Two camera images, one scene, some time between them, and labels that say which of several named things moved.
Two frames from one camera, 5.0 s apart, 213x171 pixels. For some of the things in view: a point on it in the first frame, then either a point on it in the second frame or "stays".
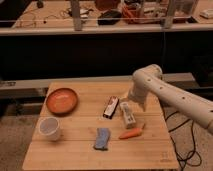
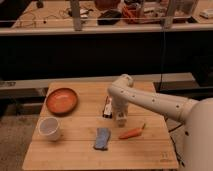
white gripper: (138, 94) -> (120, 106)
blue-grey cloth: (102, 138) stays
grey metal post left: (75, 6) stays
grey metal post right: (168, 22) stays
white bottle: (128, 116) -> (121, 117)
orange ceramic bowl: (62, 101) stays
